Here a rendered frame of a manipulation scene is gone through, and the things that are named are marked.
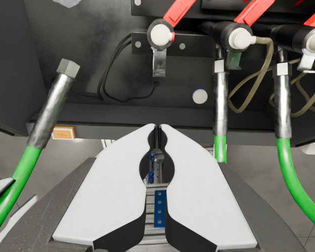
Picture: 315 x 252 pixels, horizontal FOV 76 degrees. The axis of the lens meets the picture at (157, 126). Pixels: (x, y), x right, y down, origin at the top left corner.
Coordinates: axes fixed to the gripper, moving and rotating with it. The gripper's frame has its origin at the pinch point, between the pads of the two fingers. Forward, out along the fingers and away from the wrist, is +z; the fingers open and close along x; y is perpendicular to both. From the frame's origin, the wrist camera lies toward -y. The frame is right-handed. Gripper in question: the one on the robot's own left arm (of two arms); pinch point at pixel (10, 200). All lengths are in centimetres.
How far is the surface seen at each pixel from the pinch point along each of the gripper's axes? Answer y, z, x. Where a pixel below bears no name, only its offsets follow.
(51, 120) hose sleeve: 0.1, 7.6, -2.6
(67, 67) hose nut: -1.5, 12.4, -4.9
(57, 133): 29.2, 8.9, -8.1
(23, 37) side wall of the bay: 24.9, 20.5, -27.7
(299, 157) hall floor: 104, 118, 130
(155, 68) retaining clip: -2.8, 18.5, 2.0
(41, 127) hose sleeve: 0.1, 6.4, -2.7
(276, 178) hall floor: 124, 101, 134
